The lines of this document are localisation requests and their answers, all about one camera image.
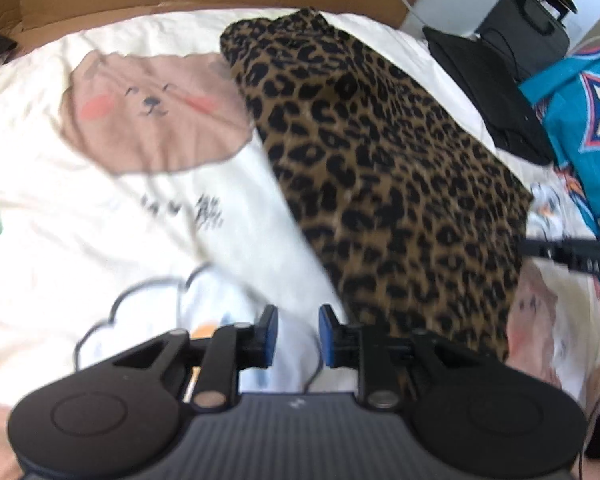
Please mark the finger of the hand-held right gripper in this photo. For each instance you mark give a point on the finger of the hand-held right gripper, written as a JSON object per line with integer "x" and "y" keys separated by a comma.
{"x": 565, "y": 252}

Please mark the white bear print blanket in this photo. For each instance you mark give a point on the white bear print blanket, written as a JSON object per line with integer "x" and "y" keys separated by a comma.
{"x": 80, "y": 260}

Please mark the black bag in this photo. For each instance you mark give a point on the black bag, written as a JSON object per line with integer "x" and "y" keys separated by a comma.
{"x": 525, "y": 30}

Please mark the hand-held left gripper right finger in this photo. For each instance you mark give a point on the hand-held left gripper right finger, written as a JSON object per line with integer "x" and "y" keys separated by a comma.
{"x": 327, "y": 335}

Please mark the leopard print garment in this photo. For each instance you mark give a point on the leopard print garment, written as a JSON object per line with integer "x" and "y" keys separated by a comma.
{"x": 380, "y": 160}

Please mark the black folded clothes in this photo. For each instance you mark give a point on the black folded clothes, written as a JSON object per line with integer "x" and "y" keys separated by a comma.
{"x": 500, "y": 100}

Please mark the blue patterned cloth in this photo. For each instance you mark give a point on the blue patterned cloth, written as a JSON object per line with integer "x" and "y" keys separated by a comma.
{"x": 570, "y": 125}

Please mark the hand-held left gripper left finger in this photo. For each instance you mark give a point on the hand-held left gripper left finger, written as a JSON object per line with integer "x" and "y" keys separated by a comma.
{"x": 269, "y": 335}

